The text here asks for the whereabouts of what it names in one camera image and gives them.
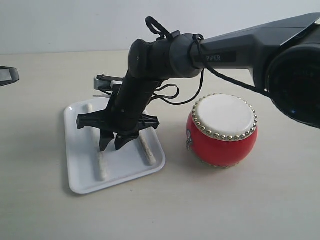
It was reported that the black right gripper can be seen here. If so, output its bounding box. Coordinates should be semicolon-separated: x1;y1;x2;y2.
76;74;160;152

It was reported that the wooden drumstick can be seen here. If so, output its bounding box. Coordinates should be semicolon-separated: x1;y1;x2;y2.
139;134;156;166
84;103;108;181

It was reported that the small red drum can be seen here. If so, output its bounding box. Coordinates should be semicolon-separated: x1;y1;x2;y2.
185;93;258;168

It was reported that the white rectangular plastic tray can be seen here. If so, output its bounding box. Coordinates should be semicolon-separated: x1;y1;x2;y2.
64;98;166;195

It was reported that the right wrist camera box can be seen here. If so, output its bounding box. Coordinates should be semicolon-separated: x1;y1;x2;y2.
93;74;124;95

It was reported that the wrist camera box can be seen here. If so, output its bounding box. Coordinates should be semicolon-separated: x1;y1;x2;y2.
0;66;20;87
93;74;124;95

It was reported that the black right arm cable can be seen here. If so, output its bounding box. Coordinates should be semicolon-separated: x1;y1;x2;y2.
144;16;272;106

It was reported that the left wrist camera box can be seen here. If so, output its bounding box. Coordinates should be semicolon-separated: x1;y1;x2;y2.
0;66;20;87

